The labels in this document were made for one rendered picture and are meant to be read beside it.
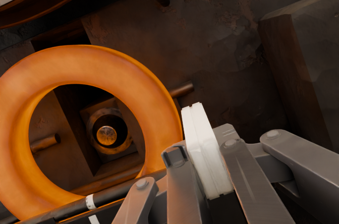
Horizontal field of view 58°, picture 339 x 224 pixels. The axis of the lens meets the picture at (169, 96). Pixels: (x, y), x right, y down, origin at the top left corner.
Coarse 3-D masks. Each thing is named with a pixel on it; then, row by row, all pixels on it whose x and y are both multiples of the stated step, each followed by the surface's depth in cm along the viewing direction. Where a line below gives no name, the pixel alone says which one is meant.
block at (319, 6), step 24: (312, 0) 22; (336, 0) 22; (264, 24) 28; (288, 24) 23; (312, 24) 22; (336, 24) 22; (264, 48) 31; (288, 48) 24; (312, 48) 22; (336, 48) 22; (288, 72) 26; (312, 72) 23; (336, 72) 22; (288, 96) 29; (312, 96) 23; (336, 96) 23; (312, 120) 25; (336, 120) 23; (336, 144) 24
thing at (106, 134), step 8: (96, 120) 37; (104, 120) 36; (112, 120) 36; (120, 120) 37; (96, 128) 36; (104, 128) 36; (112, 128) 36; (120, 128) 36; (96, 136) 36; (104, 136) 36; (112, 136) 36; (120, 136) 36; (104, 144) 36; (112, 144) 36; (120, 144) 37
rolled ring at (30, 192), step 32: (32, 64) 26; (64, 64) 26; (96, 64) 26; (128, 64) 26; (0, 96) 26; (32, 96) 26; (128, 96) 26; (160, 96) 26; (0, 128) 27; (160, 128) 26; (0, 160) 28; (32, 160) 30; (160, 160) 27; (0, 192) 28; (32, 192) 28; (64, 192) 31
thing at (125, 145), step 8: (104, 96) 44; (112, 96) 38; (88, 104) 41; (96, 104) 38; (104, 104) 37; (112, 104) 37; (80, 112) 38; (88, 112) 38; (96, 112) 37; (104, 112) 37; (112, 112) 37; (120, 112) 37; (88, 120) 37; (88, 128) 38; (88, 136) 38; (128, 136) 38; (96, 144) 38; (128, 144) 38; (104, 152) 38; (112, 152) 38; (120, 152) 38; (128, 152) 38; (104, 160) 38
